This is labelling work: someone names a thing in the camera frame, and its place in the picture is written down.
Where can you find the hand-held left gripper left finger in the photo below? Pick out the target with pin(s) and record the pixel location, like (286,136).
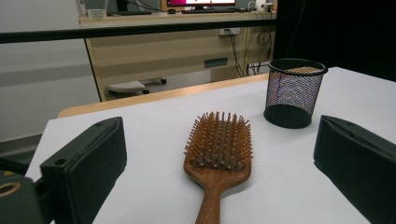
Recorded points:
(84,168)

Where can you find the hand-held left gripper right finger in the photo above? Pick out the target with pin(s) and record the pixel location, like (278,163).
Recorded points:
(358,161)

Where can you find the black mesh pen holder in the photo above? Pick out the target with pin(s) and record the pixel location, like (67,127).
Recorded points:
(291,93)

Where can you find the wooden paddle hairbrush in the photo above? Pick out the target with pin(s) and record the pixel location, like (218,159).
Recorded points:
(214,180)

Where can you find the light wooden office desk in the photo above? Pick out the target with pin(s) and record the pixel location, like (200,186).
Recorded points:
(149,59)

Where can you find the black curtain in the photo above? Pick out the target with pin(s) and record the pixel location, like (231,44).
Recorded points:
(342,31)

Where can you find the clear round container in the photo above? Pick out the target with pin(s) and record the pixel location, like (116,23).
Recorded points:
(96,13)

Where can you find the black keyboard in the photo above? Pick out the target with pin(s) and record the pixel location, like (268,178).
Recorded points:
(130,13)
(208,11)

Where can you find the black computer mouse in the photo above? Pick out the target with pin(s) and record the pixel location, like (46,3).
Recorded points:
(171,11)

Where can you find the white power strip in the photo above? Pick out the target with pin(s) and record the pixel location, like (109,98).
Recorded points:
(229,31)

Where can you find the computer monitor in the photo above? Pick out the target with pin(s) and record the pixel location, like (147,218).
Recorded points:
(199,2)

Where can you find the black horizontal frame bar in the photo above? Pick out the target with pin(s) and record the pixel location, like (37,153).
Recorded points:
(124,30)

